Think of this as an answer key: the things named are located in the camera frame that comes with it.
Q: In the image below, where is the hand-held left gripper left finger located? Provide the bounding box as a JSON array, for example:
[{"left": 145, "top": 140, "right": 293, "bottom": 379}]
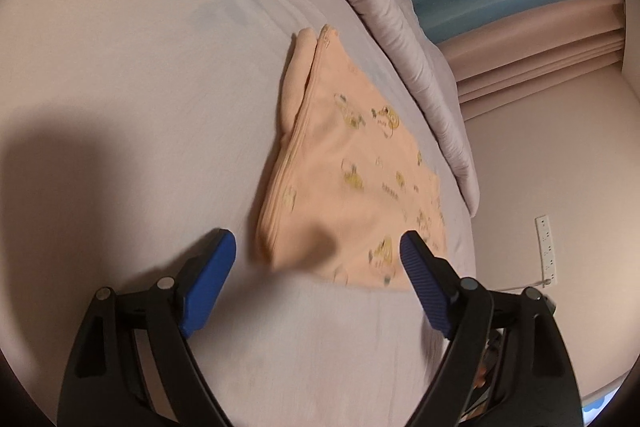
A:
[{"left": 56, "top": 228, "right": 237, "bottom": 427}]

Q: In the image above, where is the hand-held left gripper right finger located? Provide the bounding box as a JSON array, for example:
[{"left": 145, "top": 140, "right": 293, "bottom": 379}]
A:
[{"left": 399, "top": 230, "right": 585, "bottom": 427}]

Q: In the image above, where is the orange cartoon print shirt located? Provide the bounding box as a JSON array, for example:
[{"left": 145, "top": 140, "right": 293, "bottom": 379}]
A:
[{"left": 255, "top": 24, "right": 448, "bottom": 292}]

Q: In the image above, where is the white power strip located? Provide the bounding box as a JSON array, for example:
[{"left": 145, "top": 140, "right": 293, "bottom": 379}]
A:
[{"left": 535, "top": 215, "right": 557, "bottom": 286}]

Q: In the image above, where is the pink curtain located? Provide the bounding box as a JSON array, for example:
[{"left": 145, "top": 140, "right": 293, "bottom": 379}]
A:
[{"left": 440, "top": 0, "right": 628, "bottom": 120}]

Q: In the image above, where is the grey duvet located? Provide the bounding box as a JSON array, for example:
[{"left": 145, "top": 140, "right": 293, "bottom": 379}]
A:
[{"left": 252, "top": 0, "right": 481, "bottom": 219}]

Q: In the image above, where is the white cable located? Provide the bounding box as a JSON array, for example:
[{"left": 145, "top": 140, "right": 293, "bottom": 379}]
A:
[{"left": 495, "top": 278, "right": 552, "bottom": 294}]

